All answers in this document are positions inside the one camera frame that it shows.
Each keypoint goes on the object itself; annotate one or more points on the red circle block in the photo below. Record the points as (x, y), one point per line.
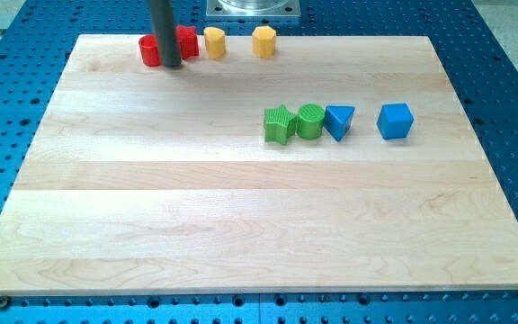
(149, 50)

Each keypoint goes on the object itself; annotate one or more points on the blue cube block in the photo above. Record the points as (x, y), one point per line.
(395, 121)

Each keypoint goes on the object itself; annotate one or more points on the light wooden board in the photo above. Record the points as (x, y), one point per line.
(147, 180)

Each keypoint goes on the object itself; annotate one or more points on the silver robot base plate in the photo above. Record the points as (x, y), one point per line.
(253, 8)

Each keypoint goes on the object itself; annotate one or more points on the blue triangle block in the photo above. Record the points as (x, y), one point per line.
(338, 120)

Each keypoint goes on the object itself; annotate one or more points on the yellow hexagon block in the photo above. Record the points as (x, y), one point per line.
(264, 41)

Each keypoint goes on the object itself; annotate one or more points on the red star block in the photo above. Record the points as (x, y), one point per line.
(188, 41)

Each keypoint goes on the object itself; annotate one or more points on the green circle block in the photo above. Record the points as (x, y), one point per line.
(310, 121)

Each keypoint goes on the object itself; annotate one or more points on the green star block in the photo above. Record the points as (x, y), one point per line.
(279, 124)

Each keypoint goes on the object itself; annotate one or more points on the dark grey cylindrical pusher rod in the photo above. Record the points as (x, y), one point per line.
(163, 26)

